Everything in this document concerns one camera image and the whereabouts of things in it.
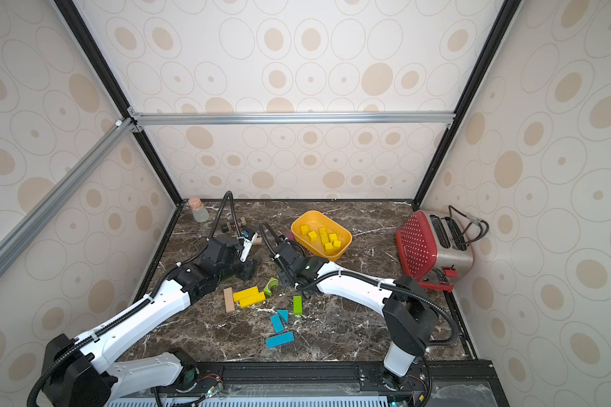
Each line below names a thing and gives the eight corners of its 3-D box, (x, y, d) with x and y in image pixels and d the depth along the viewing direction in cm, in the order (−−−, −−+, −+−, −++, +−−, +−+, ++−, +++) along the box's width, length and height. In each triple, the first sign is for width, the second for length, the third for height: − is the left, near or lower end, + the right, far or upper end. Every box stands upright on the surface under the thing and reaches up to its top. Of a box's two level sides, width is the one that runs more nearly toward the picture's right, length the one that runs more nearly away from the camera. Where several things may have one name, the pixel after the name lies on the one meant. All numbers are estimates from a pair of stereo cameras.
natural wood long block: (227, 313, 88) (225, 311, 86) (224, 291, 93) (223, 289, 92) (235, 311, 89) (234, 309, 87) (232, 289, 94) (231, 286, 92)
